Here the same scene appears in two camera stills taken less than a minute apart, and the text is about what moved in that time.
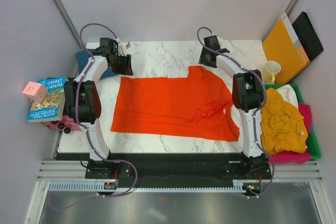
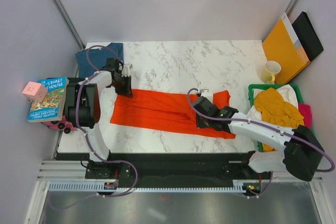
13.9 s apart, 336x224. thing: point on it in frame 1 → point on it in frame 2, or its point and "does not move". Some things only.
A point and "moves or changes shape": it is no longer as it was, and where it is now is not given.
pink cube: [34, 92] does not move
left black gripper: [126, 68] → [127, 91]
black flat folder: [307, 35] does not move
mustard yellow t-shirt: [283, 127] does not move
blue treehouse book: [51, 108] does not move
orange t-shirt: [194, 106] moves or changes shape
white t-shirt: [289, 95] does not move
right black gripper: [202, 59] → [200, 124]
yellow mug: [270, 68] does not move
